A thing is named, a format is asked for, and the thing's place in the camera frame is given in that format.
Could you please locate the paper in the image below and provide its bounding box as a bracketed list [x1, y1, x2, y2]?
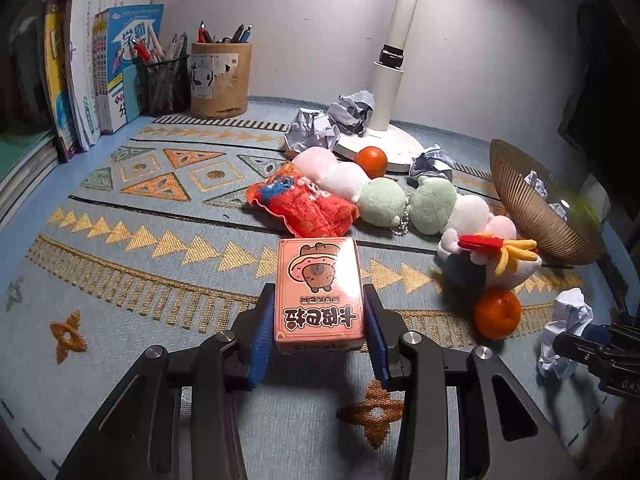
[328, 90, 375, 136]
[284, 107, 341, 153]
[537, 287, 593, 380]
[408, 144, 454, 183]

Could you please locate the paper ball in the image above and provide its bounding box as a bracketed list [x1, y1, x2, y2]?
[524, 170, 570, 221]

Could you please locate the white kitty fries plush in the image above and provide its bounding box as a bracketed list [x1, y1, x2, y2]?
[437, 229, 542, 289]

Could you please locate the pink bear card box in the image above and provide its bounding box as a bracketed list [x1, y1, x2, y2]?
[273, 237, 364, 353]

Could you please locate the pastel dango plush toy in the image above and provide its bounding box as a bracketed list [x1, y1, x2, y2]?
[293, 148, 518, 240]

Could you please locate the red snack pouch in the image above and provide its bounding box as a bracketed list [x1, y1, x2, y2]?
[246, 162, 359, 238]

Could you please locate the orange tangerine front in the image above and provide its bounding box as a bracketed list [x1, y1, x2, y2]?
[473, 287, 522, 340]

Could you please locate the brown woven basket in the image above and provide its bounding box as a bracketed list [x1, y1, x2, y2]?
[489, 139, 606, 266]

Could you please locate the dark monitor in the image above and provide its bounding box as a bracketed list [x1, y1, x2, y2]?
[559, 0, 639, 218]

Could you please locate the orange tangerine near lamp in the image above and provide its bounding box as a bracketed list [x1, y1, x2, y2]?
[354, 146, 388, 179]

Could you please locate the white desk lamp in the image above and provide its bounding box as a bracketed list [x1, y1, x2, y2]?
[335, 0, 423, 174]

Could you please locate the stacked books flat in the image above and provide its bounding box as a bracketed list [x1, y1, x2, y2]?
[1, 128, 58, 229]

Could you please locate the black mesh pen holder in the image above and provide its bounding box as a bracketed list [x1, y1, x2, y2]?
[144, 55, 191, 117]

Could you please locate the cork pen holder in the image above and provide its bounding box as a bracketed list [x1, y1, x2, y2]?
[189, 42, 253, 118]

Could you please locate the yellow cover book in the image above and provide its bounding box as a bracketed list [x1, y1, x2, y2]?
[43, 0, 78, 162]

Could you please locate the blue cover workbook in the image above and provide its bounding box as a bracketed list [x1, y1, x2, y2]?
[92, 3, 164, 133]

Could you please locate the white tall book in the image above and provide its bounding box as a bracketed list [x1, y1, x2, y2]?
[63, 0, 152, 152]

